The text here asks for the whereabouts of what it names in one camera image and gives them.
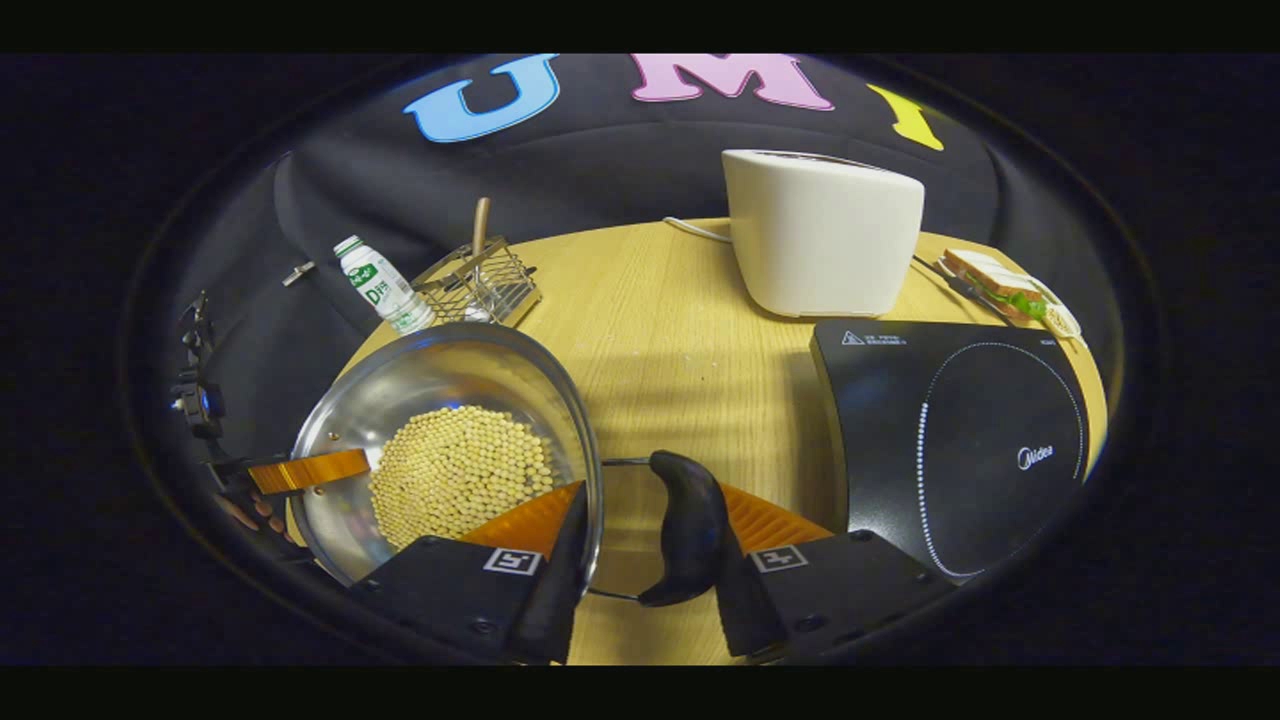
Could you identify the sandwich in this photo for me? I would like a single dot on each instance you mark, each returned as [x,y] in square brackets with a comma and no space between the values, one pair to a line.
[990,280]

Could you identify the pile of yellow soybeans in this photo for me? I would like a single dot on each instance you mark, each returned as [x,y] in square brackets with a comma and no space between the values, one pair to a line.
[460,470]

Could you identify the black induction cooktop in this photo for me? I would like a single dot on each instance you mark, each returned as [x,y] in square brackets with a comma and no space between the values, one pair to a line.
[900,450]

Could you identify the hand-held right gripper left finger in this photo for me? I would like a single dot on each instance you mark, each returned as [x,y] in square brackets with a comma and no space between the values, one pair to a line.
[555,600]

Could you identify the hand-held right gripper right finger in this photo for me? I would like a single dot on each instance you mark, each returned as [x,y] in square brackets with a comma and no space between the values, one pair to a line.
[745,610]

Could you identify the silver clip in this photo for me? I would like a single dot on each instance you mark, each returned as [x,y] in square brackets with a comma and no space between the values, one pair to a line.
[297,272]

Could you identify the white toaster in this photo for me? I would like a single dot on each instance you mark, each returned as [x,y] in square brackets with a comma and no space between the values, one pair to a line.
[820,240]

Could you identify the white bottle green label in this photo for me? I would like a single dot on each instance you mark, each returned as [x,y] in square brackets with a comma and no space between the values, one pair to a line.
[378,285]

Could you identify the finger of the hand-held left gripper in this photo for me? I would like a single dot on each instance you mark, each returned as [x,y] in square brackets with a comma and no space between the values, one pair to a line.
[310,470]

